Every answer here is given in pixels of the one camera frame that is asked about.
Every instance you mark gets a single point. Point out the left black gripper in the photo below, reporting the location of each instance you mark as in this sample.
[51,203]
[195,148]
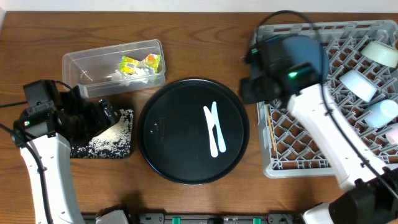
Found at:
[94,115]

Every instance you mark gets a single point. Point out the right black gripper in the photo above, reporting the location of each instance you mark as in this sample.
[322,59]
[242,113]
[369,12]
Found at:
[246,98]

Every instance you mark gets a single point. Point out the dark blue plate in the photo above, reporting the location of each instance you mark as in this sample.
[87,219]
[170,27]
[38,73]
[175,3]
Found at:
[302,49]

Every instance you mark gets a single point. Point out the wooden chopstick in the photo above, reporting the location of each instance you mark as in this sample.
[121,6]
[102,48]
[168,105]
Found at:
[274,148]

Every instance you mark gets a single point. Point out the light blue rice bowl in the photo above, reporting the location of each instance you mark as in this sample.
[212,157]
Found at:
[357,83]

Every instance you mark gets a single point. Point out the yellow green snack wrapper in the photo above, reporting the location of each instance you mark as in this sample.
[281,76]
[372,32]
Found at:
[146,66]

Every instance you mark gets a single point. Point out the white tissue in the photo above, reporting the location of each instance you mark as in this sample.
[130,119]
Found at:
[140,75]

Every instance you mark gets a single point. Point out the small light blue cup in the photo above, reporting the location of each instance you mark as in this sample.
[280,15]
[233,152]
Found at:
[381,113]

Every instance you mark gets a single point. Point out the white plastic spoon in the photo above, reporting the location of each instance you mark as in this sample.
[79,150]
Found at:
[210,125]

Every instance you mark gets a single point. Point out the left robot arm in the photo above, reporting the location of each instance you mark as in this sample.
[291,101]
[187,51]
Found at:
[48,163]

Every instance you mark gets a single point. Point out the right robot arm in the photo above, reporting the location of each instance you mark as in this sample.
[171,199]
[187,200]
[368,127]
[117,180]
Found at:
[293,70]

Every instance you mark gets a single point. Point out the grey dishwasher rack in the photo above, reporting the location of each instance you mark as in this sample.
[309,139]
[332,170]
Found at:
[297,154]

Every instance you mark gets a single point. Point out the clear plastic waste bin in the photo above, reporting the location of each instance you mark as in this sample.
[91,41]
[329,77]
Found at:
[90,67]

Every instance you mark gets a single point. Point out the spilled rice grains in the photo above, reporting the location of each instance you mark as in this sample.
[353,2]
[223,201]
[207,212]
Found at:
[112,140]

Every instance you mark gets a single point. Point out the round black serving tray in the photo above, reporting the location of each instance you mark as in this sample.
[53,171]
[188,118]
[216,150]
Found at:
[173,135]

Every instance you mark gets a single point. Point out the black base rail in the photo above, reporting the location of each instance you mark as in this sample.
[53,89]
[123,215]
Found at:
[271,218]

